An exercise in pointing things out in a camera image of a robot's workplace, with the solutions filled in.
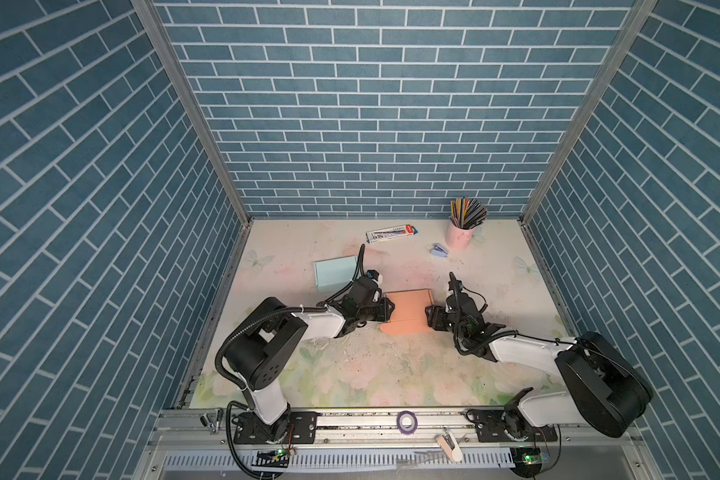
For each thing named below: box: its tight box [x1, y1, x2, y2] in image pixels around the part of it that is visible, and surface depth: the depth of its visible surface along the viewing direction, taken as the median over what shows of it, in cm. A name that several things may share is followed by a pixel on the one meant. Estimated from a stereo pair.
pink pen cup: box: [445, 223, 475, 251], surface depth 108 cm
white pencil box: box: [366, 224, 418, 244], surface depth 118 cm
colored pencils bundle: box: [449, 197, 488, 229], surface depth 107 cm
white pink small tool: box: [436, 430, 464, 463], surface depth 71 cm
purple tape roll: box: [396, 410, 418, 435], surface depth 77 cm
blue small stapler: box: [430, 244, 448, 258], surface depth 111 cm
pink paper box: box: [380, 288, 434, 335], surface depth 93 cm
